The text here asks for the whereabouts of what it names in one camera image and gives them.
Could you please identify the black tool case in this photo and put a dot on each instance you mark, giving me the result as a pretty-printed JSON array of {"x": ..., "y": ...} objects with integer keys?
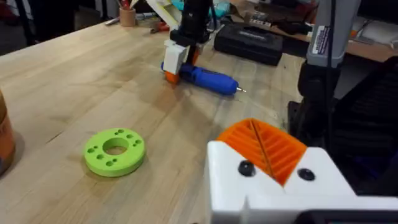
[{"x": 248, "y": 43}]

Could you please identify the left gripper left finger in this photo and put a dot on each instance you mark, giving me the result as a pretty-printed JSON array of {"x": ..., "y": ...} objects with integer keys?
[{"x": 227, "y": 174}]

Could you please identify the tan cup with pens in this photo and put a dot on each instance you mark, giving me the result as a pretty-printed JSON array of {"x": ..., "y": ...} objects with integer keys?
[{"x": 127, "y": 15}]

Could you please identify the orange toy tub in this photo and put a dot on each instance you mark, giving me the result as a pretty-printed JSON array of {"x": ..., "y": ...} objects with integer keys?
[{"x": 5, "y": 140}]

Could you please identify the white marker pen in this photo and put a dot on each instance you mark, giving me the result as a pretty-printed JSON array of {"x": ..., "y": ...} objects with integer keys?
[{"x": 111, "y": 21}]

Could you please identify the blue electric screwdriver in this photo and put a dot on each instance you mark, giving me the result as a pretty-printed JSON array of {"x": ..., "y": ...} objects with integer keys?
[{"x": 211, "y": 79}]

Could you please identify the green disc with holes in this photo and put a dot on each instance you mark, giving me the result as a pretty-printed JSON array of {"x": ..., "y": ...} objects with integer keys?
[{"x": 114, "y": 153}]

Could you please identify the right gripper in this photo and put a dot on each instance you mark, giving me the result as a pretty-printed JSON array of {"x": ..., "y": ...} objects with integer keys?
[{"x": 194, "y": 21}]

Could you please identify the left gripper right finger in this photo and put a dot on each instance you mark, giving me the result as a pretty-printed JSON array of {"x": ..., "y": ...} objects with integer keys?
[{"x": 320, "y": 174}]

